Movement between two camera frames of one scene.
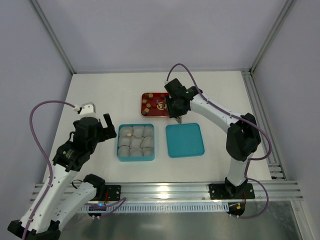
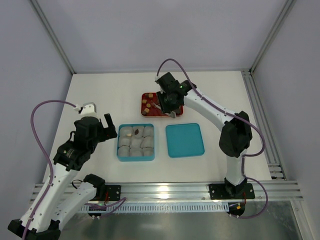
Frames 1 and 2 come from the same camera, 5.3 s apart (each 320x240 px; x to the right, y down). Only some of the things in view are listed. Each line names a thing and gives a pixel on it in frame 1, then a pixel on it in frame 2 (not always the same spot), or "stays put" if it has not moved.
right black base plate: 230,191 stays put
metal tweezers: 179,119 → 171,114
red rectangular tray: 154,104 stays put
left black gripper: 100,128 stays put
